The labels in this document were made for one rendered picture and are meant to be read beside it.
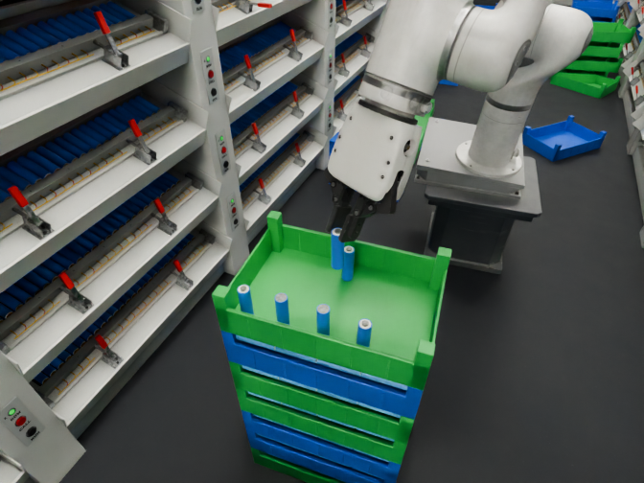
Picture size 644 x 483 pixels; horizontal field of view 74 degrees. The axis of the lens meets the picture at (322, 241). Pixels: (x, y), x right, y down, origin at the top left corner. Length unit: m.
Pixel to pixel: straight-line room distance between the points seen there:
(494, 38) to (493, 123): 0.80
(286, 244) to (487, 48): 0.45
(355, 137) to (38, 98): 0.52
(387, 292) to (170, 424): 0.67
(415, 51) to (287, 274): 0.40
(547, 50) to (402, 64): 0.72
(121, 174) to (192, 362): 0.54
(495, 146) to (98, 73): 0.98
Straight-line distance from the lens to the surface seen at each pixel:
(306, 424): 0.80
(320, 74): 1.71
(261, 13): 1.28
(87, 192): 0.94
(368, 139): 0.53
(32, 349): 0.98
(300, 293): 0.69
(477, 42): 0.49
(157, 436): 1.16
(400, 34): 0.51
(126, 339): 1.17
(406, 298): 0.69
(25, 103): 0.83
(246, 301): 0.63
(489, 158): 1.32
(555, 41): 1.19
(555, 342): 1.38
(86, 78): 0.89
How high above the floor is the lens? 1.00
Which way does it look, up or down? 41 degrees down
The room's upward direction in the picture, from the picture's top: straight up
